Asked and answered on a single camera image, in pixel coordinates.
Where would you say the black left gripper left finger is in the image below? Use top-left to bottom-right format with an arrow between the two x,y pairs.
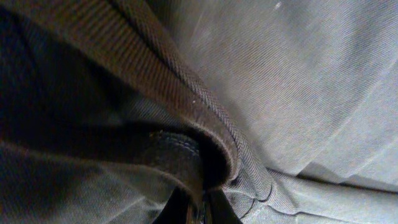
152,188 -> 199,224

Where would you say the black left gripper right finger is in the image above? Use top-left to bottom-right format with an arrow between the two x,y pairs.
203,190 -> 242,224

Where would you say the black polo shirt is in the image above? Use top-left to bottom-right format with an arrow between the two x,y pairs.
1,0 -> 397,223

